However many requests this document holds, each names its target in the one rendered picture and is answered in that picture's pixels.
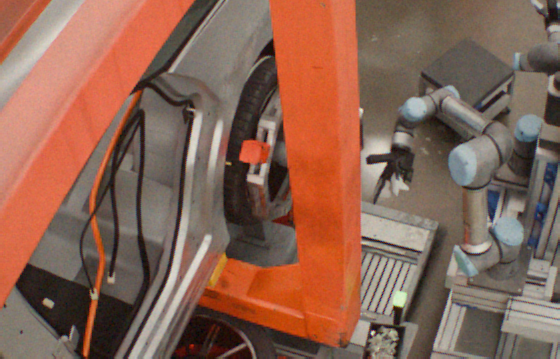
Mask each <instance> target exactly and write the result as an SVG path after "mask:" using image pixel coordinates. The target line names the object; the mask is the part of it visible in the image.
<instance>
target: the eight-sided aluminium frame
mask: <svg viewBox="0 0 560 359"><path fill-rule="evenodd" d="M279 99H280V93H279V85H278V86H277V88H276V90H275V92H274V94H273V96H272V98H271V99H270V102H269V104H268V106H267V108H266V110H265V112H264V113H262V116H261V119H260V122H259V125H258V133H257V138H255V141H258V142H262V143H264V139H265V134H266V132H269V133H268V138H267V144H270V145H271V146H270V151H269V156H268V160H267V163H265V164H262V167H261V171H258V169H259V165H256V164H252V163H250V168H249V172H248V174H247V186H248V190H249V197H250V203H251V209H252V213H251V214H252V215H253V218H258V219H261V220H265V221H271V220H273V219H275V218H278V217H280V216H284V215H285V216H286V214H287V213H288V212H289V210H290V209H291V205H292V195H291V190H290V192H289V195H288V197H287V199H286V201H284V200H282V199H284V197H285V196H286V193H287V191H288V188H289V186H290V176H289V172H288V174H287V176H286V178H285V180H284V182H282V184H281V186H280V188H279V190H278V192H277V195H276V197H275V199H274V201H273V202H271V203H270V197H269V189H268V173H269V169H270V163H271V158H272V154H273V149H274V144H275V139H276V134H277V131H278V128H279V125H280V122H281V120H282V112H281V104H280V106H279V107H278V109H277V111H276V113H275V115H274V116H273V113H274V111H275V107H276V105H277V103H278V100H279ZM259 191H260V193H259ZM260 199H261V201H260ZM261 205H262V206H261Z"/></svg>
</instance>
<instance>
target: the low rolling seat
mask: <svg viewBox="0 0 560 359"><path fill-rule="evenodd" d="M514 71H515V70H514V69H513V68H512V67H511V66H510V65H508V64H507V63H505V62H504V61H503V60H501V59H500V58H498V57H496V56H495V55H494V54H493V53H491V52H489V51H488V50H486V49H485V48H484V47H482V46H480V45H479V44H477V43H476V42H474V41H473V40H472V39H470V38H468V37H466V38H464V39H463V40H462V41H460V42H459V44H456V45H454V46H453V47H452V48H451V49H450V50H449V51H446V52H445V53H444V54H443V55H442V56H440V57H439V58H438V59H436V60H435V61H433V62H432V63H431V64H429V65H428V66H427V67H426V68H425V69H424V68H423V69H422V70H421V74H420V75H419V97H418V98H421V97H423V96H426V95H427V94H430V93H432V92H434V91H436V90H439V88H440V89H441V88H445V87H448V86H453V87H454V88H455V90H457V92H458V94H459V97H460V100H462V101H463V102H465V103H467V104H468V105H469V106H471V107H472V108H474V109H476V110H477V111H479V112H480V113H481V114H483V115H485V116H486V117H488V119H490V120H491V119H492V118H493V117H495V116H496V115H497V114H498V113H501V114H503V115H507V114H509V113H510V112H511V107H510V105H509V104H510V102H511V101H512V99H513V94H514V92H513V90H514V85H515V75H516V74H515V73H514ZM426 85H427V86H428V88H427V89H426ZM505 86H507V87H505ZM435 116H436V117H438V119H440V120H441V121H442V122H444V123H445V124H447V125H448V126H450V127H451V128H453V129H454V130H455V131H456V132H457V134H456V136H455V140H456V143H457V144H463V143H467V142H468V139H469V138H470V137H471V136H473V135H474V134H472V133H471V132H469V131H467V130H466V129H465V128H464V127H462V126H461V125H459V124H458V123H456V122H455V121H453V120H452V119H451V118H450V117H448V116H447V115H445V114H444V113H442V112H441V113H439V114H437V115H435Z"/></svg>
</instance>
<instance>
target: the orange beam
mask: <svg viewBox="0 0 560 359"><path fill-rule="evenodd" d="M194 1H195V0H85V1H84V2H83V3H82V4H81V5H80V7H79V8H78V9H77V11H76V12H75V14H74V15H73V17H72V18H70V20H69V21H68V22H67V23H66V25H65V26H64V27H63V28H62V30H61V31H60V32H59V34H58V36H57V37H56V38H55V39H54V40H53V41H52V43H51V44H50V45H49V46H48V48H47V50H46V52H45V53H44V54H43V55H42V57H41V58H40V59H39V60H38V62H37V63H36V64H35V66H34V67H33V68H32V70H31V71H30V72H29V74H28V76H27V77H26V78H25V80H24V81H23V82H22V83H21V86H20V87H19V88H18V89H17V90H16V91H15V93H14V95H13V96H12V98H11V99H10V100H9V102H8V104H7V105H6V106H5V108H4V109H3V111H2V112H1V113H0V309H2V307H3V304H4V303H5V301H6V300H7V298H8V296H9V295H10V292H11V290H13V287H14V285H15V284H16V282H17V280H18V279H19V276H20V275H21V274H22V271H23V269H24V268H25V266H26V264H27V263H28V260H29V258H30V257H31V256H32V253H33V252H34V250H35V247H36V246H37V245H38V244H39V241H40V239H41V238H42V236H43V233H45V231H46V230H47V227H48V225H49V224H50V222H51V221H52V218H53V216H55V214H56V213H57V210H58V208H59V207H60V206H61V204H62V201H63V200H64V198H65V197H66V195H67V194H68V191H69V190H70V189H71V187H72V186H73V184H74V183H75V180H76V178H77V177H78V175H79V174H80V172H81V171H82V169H83V166H84V165H85V163H86V162H87V160H88V159H89V157H90V156H91V154H92V153H93V150H94V148H95V147H96V145H97V144H98V142H99V141H100V139H101V138H102V136H103V135H104V133H105V132H106V130H107V127H108V126H109V124H110V123H111V121H112V120H113V118H114V117H115V115H116V114H117V112H118V111H119V109H120V108H121V106H122V105H123V103H124V102H125V100H126V99H127V97H128V96H129V94H130V93H131V91H132V90H133V88H134V87H135V86H136V84H137V83H138V81H139V80H140V78H141V77H142V75H143V74H144V72H145V71H146V69H147V68H148V66H149V65H150V63H151V62H152V60H153V59H154V57H155V56H156V54H157V53H158V51H159V50H160V48H161V47H162V46H163V45H164V43H165V42H166V40H167V39H168V37H169V36H170V34H171V33H172V31H173V30H174V28H175V27H176V25H177V24H178V22H179V21H180V19H181V18H182V17H183V16H184V14H185V13H186V11H187V10H188V9H189V8H190V7H191V5H192V4H193V2H194Z"/></svg>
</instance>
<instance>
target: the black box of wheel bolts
mask: <svg viewBox="0 0 560 359"><path fill-rule="evenodd" d="M406 328H407V327H406V326H400V325H394V324H393V325H389V324H383V323H377V322H371V323H370V324H369V330H368V335H367V339H366V344H365V349H363V354H362V359H400V357H401V355H402V351H403V343H404V334H405V333H406Z"/></svg>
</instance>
